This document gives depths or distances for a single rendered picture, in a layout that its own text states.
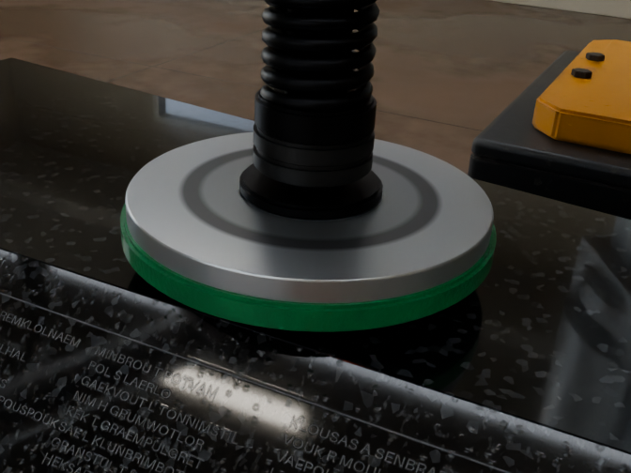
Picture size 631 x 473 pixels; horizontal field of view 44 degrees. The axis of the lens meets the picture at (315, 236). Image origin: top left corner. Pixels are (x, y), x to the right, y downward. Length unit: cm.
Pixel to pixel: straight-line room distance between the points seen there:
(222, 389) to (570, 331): 19
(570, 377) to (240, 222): 19
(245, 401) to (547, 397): 15
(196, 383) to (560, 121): 69
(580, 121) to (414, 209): 58
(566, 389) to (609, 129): 63
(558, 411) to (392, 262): 10
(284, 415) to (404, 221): 12
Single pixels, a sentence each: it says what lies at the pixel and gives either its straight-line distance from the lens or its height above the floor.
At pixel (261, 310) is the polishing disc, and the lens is 37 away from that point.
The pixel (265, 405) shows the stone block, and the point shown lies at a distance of 40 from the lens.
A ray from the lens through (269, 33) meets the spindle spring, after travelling 42.
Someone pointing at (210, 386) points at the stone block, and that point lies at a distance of 41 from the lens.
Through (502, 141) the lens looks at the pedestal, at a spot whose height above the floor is 74.
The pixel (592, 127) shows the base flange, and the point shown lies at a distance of 100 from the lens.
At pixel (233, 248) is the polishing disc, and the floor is 87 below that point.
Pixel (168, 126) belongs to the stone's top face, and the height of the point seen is 82.
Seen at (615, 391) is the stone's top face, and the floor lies 82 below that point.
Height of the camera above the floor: 105
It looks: 27 degrees down
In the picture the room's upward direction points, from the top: 3 degrees clockwise
